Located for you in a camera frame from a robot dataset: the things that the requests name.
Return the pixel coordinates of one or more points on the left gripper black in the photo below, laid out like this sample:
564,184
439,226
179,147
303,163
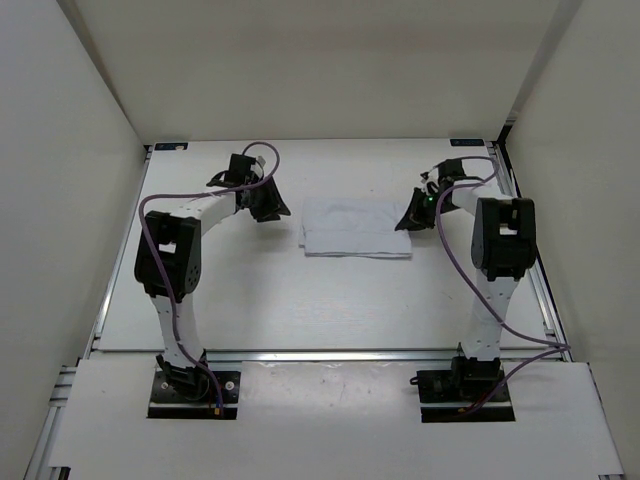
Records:
275,204

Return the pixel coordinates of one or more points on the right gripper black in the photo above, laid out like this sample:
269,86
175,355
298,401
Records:
414,218

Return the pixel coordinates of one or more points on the white fabric skirt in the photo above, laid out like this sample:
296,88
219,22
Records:
342,227

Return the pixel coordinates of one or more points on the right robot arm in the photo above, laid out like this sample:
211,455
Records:
503,244

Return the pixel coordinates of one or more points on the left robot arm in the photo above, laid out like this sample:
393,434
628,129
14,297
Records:
168,262

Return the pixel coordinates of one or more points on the right blue corner label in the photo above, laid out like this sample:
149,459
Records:
466,142

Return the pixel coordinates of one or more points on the blue corner label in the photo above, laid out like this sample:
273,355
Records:
170,146
466,142

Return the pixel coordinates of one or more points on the left blue corner label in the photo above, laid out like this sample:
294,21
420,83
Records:
170,146

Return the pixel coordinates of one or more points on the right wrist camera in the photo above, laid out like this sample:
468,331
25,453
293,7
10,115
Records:
429,181

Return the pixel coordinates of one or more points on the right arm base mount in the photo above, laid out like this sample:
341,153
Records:
470,390

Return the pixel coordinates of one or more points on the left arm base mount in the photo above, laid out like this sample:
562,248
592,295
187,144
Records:
190,394

